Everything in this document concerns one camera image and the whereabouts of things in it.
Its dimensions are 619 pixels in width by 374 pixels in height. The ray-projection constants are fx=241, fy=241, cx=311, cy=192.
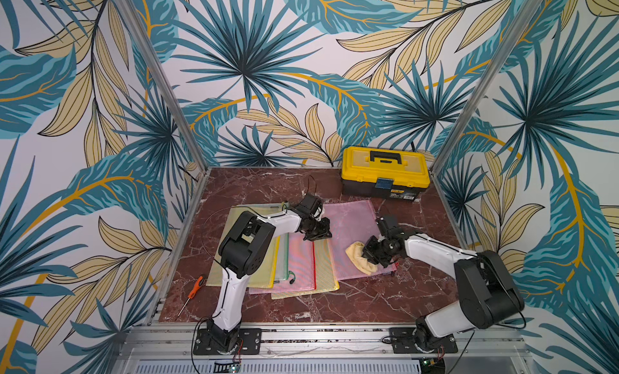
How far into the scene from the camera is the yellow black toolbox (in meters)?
0.98

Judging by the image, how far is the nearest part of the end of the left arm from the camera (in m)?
0.83

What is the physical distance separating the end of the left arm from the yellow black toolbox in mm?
213
